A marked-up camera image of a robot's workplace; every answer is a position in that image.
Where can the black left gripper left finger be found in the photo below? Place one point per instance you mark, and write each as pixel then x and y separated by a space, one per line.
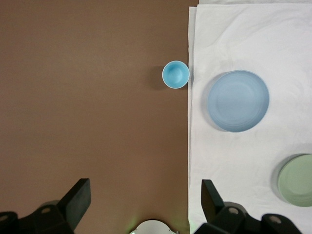
pixel 78 197

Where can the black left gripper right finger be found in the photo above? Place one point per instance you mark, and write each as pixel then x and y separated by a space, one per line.
pixel 210 200

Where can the light blue cup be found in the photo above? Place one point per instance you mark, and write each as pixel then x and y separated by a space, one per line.
pixel 175 74

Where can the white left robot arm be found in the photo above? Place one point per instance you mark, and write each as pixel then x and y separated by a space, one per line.
pixel 152 228

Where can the pale green plate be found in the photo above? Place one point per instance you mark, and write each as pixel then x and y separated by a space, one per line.
pixel 297 181

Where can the light blue plate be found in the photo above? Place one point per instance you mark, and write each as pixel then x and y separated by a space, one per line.
pixel 237 101

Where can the white cloth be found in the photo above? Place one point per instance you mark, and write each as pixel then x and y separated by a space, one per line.
pixel 243 36

